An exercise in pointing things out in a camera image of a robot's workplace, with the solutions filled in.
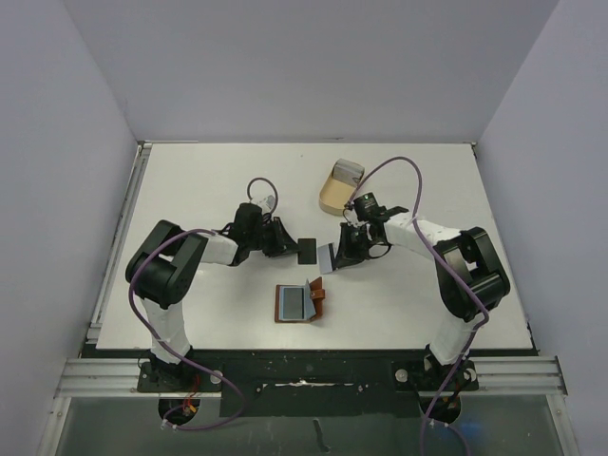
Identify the aluminium rail front left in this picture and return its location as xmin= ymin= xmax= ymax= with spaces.
xmin=55 ymin=358 xmax=140 ymax=398

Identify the aluminium rail front right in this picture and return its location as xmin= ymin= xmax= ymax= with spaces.
xmin=465 ymin=356 xmax=567 ymax=396

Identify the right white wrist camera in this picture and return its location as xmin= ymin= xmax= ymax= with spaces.
xmin=342 ymin=203 xmax=359 ymax=225

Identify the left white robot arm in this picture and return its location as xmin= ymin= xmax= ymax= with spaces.
xmin=125 ymin=202 xmax=298 ymax=390

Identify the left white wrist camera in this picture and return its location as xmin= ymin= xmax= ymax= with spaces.
xmin=251 ymin=195 xmax=276 ymax=214

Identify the tan oval cardboard tray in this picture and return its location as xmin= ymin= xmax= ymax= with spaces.
xmin=318 ymin=169 xmax=357 ymax=216

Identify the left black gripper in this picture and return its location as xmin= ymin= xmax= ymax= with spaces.
xmin=247 ymin=217 xmax=299 ymax=257

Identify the black credit card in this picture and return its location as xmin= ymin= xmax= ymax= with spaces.
xmin=297 ymin=237 xmax=317 ymax=265

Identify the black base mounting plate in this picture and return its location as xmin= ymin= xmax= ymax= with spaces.
xmin=137 ymin=352 xmax=479 ymax=424

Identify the silver striped credit card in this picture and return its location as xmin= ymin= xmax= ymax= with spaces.
xmin=316 ymin=242 xmax=335 ymax=275

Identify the brown leather card holder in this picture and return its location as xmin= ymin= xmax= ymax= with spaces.
xmin=275 ymin=276 xmax=326 ymax=324

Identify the aluminium rail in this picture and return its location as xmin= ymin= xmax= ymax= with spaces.
xmin=465 ymin=356 xmax=567 ymax=396
xmin=55 ymin=358 xmax=140 ymax=398

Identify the aluminium rail left edge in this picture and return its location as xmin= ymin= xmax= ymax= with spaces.
xmin=85 ymin=142 xmax=152 ymax=344

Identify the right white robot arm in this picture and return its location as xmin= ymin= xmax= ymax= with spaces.
xmin=317 ymin=193 xmax=511 ymax=389

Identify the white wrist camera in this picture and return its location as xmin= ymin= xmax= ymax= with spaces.
xmin=251 ymin=195 xmax=276 ymax=214
xmin=342 ymin=203 xmax=359 ymax=225

